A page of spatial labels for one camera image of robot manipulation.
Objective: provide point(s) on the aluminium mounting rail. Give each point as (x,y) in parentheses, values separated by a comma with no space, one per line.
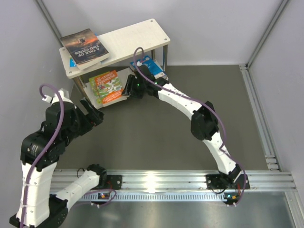
(188,186)

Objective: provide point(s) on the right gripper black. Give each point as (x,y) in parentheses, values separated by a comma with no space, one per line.
(129,87)

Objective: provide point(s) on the blue back-cover book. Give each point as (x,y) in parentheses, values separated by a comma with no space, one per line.
(153,67)

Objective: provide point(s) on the white two-tier shelf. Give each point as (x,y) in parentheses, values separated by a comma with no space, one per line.
(121,44)

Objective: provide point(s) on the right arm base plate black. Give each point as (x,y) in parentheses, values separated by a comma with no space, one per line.
(217,182)

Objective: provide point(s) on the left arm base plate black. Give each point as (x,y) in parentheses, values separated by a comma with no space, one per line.
(112,182)

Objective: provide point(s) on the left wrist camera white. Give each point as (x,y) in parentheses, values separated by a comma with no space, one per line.
(54,98)

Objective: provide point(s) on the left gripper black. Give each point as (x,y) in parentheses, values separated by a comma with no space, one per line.
(90,120)

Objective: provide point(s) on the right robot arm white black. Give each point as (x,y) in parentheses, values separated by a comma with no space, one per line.
(204,122)

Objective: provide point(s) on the dark tale of two cities book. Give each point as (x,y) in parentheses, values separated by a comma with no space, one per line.
(84,48)

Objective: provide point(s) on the lime green book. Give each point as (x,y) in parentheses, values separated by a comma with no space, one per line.
(94,88)

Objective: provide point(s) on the orange 78-storey treehouse book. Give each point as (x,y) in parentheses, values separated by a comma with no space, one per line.
(109,87)

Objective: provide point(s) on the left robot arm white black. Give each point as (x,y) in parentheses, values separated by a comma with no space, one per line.
(40,152)

